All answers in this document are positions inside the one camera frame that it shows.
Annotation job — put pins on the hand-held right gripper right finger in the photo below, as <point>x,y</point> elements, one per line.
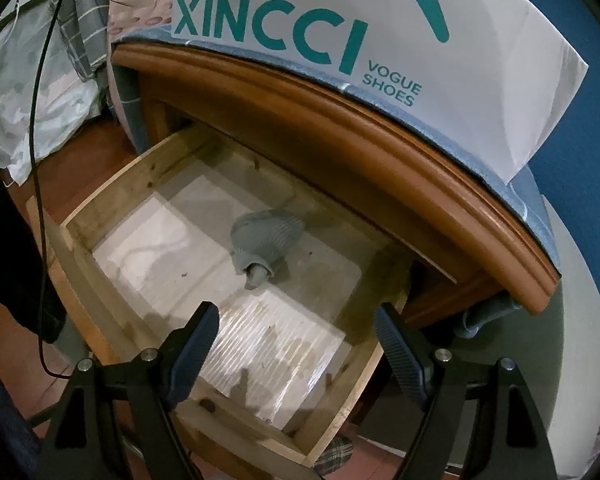
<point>400,355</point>

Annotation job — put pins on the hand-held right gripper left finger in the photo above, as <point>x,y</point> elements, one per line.
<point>195,355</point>

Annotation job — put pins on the wooden drawer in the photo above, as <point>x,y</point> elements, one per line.
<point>130,260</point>

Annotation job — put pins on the grey sock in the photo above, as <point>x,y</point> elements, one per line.
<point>265,240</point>

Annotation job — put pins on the white shoe box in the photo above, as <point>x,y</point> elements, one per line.
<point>480,60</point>

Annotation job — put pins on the plaid slipper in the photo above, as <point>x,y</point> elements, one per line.
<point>335,452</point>

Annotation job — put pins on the wooden nightstand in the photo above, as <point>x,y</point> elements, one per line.
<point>380,150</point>

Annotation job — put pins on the blue foam mat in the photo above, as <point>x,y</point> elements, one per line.
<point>580,160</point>

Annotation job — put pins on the white dotted bag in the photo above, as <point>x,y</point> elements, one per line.
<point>40,85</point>

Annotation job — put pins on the grey plaid cloth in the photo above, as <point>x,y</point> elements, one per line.
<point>80,25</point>

